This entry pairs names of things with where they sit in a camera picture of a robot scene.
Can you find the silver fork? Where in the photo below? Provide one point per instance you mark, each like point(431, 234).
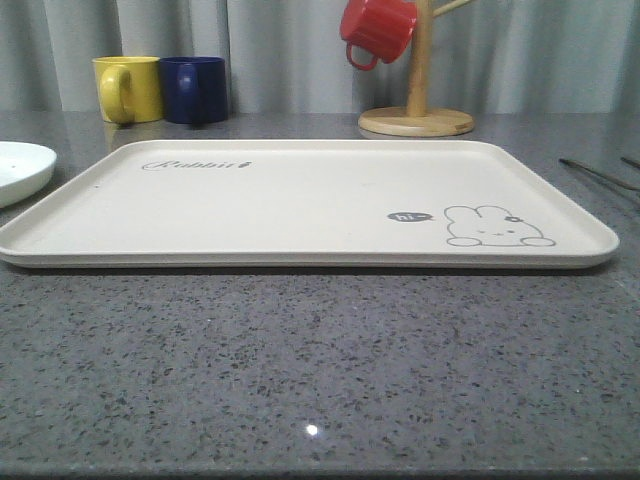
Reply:
point(602, 175)

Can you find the white round plate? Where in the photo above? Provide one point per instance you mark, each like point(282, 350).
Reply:
point(25, 169)

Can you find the beige rabbit serving tray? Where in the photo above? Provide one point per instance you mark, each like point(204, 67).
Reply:
point(183, 203)

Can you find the wooden mug tree stand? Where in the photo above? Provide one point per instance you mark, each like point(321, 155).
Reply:
point(416, 118)

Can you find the dark blue mug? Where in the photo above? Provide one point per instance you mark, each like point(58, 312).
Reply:
point(194, 89)

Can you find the red mug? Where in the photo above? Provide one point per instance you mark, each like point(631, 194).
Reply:
point(383, 28)

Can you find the yellow mug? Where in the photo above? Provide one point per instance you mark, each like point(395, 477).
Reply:
point(128, 88)

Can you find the grey curtain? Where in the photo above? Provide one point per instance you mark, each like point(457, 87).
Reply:
point(287, 56)

